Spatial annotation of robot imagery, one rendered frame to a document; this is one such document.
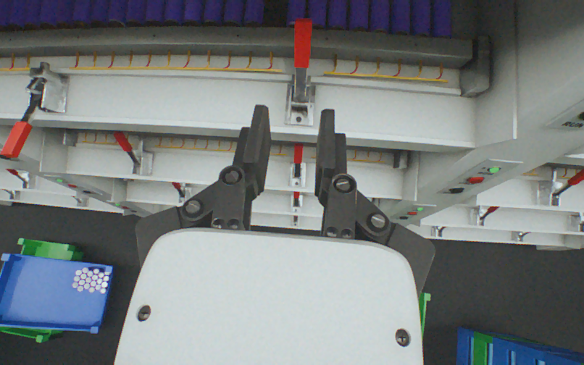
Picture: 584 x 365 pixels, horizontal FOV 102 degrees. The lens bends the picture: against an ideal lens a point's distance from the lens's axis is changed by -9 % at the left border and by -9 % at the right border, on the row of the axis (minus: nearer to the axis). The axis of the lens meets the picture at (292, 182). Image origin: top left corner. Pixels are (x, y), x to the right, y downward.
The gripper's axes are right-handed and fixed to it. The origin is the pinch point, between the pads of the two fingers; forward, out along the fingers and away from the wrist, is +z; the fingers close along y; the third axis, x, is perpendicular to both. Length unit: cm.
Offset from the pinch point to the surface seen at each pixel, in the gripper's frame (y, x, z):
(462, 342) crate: 55, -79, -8
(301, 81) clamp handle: 0.0, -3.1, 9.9
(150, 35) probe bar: -14.7, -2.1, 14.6
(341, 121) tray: 4.2, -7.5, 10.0
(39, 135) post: -42.7, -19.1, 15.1
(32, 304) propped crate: -80, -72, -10
